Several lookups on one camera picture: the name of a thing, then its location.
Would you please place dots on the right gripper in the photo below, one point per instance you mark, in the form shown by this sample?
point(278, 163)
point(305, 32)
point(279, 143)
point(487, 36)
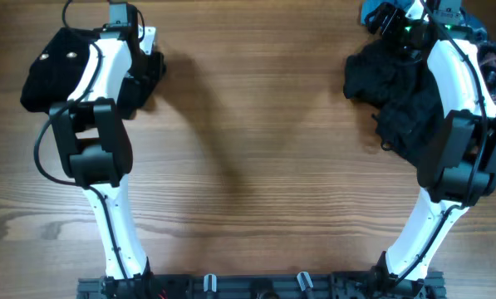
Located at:
point(380, 19)

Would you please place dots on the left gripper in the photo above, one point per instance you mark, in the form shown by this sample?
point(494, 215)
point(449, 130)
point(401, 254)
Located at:
point(154, 74)

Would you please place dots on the black knit sweater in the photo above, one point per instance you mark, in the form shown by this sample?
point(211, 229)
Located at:
point(54, 78)

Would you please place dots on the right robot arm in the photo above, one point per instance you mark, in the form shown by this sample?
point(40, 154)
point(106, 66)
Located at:
point(459, 165)

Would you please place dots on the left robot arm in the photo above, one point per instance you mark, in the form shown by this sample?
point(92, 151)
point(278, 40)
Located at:
point(122, 71)

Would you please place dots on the blue patterned garment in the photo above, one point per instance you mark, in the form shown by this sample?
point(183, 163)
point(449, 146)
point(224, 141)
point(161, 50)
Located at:
point(472, 25)

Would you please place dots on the black garment underneath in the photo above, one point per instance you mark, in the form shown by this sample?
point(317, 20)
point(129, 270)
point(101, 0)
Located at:
point(403, 90)

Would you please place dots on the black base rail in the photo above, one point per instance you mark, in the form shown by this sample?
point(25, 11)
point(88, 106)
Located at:
point(332, 285)

